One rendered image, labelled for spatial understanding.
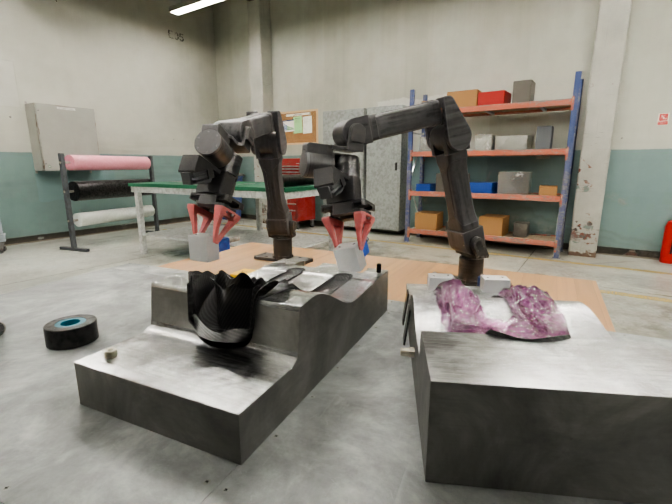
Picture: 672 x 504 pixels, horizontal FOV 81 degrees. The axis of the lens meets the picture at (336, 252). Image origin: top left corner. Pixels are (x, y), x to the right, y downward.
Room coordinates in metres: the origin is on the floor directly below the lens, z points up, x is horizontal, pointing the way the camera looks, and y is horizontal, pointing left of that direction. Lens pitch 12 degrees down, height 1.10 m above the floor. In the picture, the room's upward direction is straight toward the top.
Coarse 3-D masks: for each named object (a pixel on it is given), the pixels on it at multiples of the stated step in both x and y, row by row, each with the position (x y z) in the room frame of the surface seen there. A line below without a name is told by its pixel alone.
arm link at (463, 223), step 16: (432, 144) 0.99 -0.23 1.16; (448, 160) 0.95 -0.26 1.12; (464, 160) 0.96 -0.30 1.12; (448, 176) 0.97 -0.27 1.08; (464, 176) 0.97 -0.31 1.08; (448, 192) 0.98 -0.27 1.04; (464, 192) 0.97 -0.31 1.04; (448, 208) 1.00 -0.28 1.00; (464, 208) 0.97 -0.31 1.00; (448, 224) 1.01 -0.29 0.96; (464, 224) 0.96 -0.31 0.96; (448, 240) 1.02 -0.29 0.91; (464, 240) 0.96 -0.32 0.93
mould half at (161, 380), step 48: (384, 288) 0.79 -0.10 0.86; (144, 336) 0.54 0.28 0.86; (192, 336) 0.53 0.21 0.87; (288, 336) 0.47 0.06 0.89; (336, 336) 0.57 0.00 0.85; (96, 384) 0.45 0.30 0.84; (144, 384) 0.41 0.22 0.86; (192, 384) 0.41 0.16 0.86; (240, 384) 0.41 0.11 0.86; (288, 384) 0.44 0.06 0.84; (192, 432) 0.38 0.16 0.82; (240, 432) 0.36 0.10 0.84
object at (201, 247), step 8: (192, 240) 0.81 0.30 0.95; (200, 240) 0.80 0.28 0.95; (208, 240) 0.80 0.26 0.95; (224, 240) 0.85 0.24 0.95; (232, 240) 0.90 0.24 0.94; (192, 248) 0.81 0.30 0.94; (200, 248) 0.81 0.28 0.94; (208, 248) 0.80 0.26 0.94; (216, 248) 0.82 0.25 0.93; (224, 248) 0.85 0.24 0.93; (192, 256) 0.82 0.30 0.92; (200, 256) 0.81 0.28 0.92; (208, 256) 0.80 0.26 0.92; (216, 256) 0.82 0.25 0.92
